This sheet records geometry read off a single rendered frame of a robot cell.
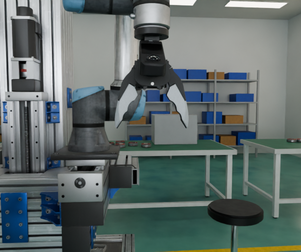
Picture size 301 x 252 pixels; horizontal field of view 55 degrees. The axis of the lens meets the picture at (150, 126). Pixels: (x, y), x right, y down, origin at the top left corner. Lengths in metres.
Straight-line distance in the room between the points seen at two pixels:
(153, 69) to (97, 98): 0.56
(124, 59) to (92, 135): 0.29
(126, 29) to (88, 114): 0.32
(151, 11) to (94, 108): 0.52
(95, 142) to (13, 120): 0.34
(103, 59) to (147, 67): 6.59
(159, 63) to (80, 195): 0.56
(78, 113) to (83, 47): 6.16
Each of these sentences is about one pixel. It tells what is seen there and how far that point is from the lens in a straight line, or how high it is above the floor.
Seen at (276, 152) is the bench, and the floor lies 0.71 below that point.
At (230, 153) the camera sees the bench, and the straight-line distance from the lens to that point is 3.08.
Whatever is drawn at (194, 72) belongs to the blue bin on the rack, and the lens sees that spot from 6.67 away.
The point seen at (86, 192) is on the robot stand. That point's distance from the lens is 0.94.
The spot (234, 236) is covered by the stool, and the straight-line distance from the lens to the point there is 2.03.
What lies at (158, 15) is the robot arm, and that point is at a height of 1.37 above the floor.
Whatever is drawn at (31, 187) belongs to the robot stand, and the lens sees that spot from 1.11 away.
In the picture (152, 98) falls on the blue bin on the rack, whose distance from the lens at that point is 6.48.
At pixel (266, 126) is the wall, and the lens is 7.87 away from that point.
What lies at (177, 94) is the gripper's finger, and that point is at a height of 1.22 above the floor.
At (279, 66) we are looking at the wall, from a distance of 8.05.
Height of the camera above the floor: 1.20
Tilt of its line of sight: 4 degrees down
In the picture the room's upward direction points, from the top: straight up
